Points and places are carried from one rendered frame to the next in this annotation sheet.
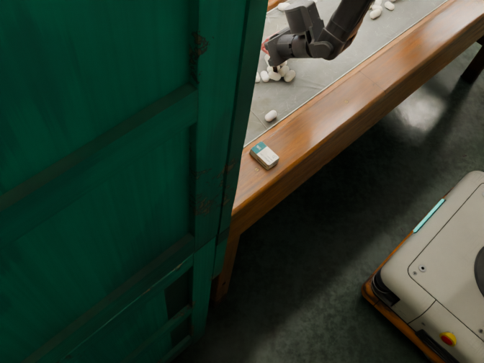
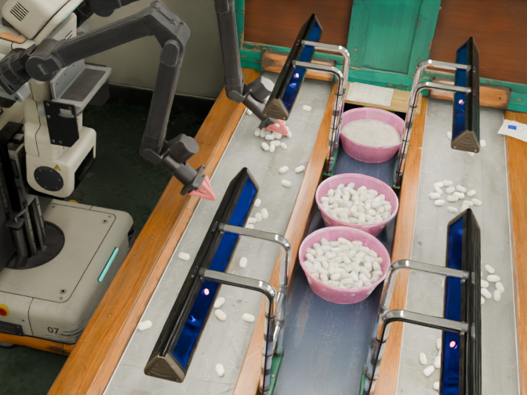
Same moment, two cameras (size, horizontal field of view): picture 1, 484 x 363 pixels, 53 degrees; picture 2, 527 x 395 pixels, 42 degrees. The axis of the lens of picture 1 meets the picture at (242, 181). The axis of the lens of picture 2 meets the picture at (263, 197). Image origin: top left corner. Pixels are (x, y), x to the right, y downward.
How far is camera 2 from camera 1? 3.01 m
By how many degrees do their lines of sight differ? 79
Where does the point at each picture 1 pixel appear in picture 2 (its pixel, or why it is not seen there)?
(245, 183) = not seen: hidden behind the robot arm
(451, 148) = not seen: outside the picture
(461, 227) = (80, 258)
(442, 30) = (172, 197)
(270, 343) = not seen: hidden behind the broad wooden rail
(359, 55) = (224, 165)
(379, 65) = (205, 154)
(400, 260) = (122, 221)
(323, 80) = (235, 142)
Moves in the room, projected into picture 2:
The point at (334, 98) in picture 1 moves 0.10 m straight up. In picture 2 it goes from (220, 126) to (221, 103)
